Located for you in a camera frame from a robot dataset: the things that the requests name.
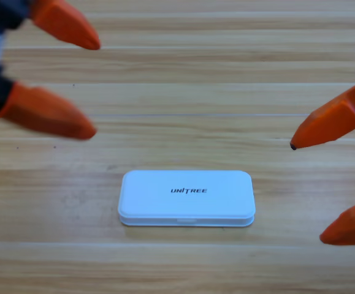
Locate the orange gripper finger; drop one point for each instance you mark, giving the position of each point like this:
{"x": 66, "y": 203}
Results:
{"x": 352, "y": 228}

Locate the white Unitree pencil case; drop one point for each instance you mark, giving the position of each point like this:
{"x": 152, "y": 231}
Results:
{"x": 186, "y": 203}

